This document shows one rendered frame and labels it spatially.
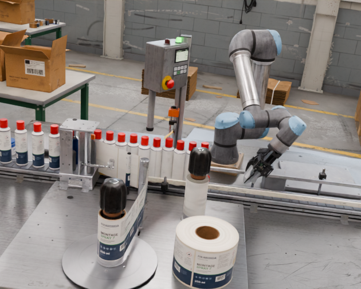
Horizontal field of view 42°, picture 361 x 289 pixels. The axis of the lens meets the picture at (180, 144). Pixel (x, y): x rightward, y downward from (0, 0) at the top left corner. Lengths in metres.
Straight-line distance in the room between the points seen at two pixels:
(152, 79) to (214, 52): 5.55
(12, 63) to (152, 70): 1.82
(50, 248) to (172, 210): 0.51
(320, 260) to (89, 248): 0.84
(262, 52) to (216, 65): 5.32
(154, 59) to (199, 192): 0.57
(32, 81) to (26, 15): 2.60
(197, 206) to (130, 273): 0.39
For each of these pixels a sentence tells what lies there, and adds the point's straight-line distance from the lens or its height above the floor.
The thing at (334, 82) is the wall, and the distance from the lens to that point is 7.38.
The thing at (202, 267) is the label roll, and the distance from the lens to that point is 1.48.
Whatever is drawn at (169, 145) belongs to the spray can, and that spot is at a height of 1.06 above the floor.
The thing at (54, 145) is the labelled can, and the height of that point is 1.00.
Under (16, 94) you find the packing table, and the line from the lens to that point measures 3.49.
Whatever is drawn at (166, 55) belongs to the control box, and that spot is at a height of 1.44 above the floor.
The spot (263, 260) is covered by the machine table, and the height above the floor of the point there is 0.83.
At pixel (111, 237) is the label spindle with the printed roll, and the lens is 1.50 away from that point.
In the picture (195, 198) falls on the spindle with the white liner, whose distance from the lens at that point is 1.76.
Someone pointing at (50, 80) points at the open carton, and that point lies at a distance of 3.51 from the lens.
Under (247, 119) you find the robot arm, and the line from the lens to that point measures 1.96.
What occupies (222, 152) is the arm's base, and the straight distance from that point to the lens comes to 2.33.
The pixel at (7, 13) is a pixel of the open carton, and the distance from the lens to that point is 6.14.
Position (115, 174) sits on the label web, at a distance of 2.01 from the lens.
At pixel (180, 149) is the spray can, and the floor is 1.05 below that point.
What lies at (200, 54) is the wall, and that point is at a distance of 7.53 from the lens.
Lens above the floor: 1.86
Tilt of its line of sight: 23 degrees down
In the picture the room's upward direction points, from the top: 6 degrees clockwise
